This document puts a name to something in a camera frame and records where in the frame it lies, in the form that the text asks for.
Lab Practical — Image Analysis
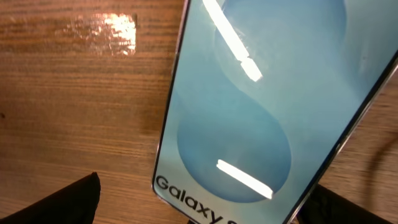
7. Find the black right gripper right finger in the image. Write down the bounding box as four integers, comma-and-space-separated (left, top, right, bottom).
297, 185, 392, 224

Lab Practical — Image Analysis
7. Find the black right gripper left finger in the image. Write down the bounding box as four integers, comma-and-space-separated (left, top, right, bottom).
1, 172, 101, 224

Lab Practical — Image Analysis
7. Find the blue screen smartphone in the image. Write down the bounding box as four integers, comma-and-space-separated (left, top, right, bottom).
152, 0, 397, 223

